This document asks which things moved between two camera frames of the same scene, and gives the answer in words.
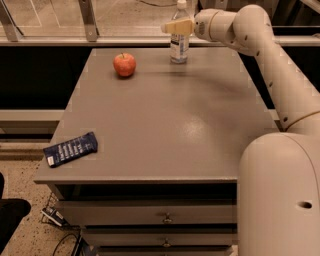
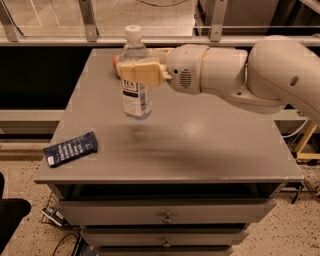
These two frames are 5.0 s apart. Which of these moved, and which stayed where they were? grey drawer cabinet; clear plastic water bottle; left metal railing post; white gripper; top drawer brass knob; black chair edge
Moved: white gripper; clear plastic water bottle
Stayed: top drawer brass knob; black chair edge; grey drawer cabinet; left metal railing post
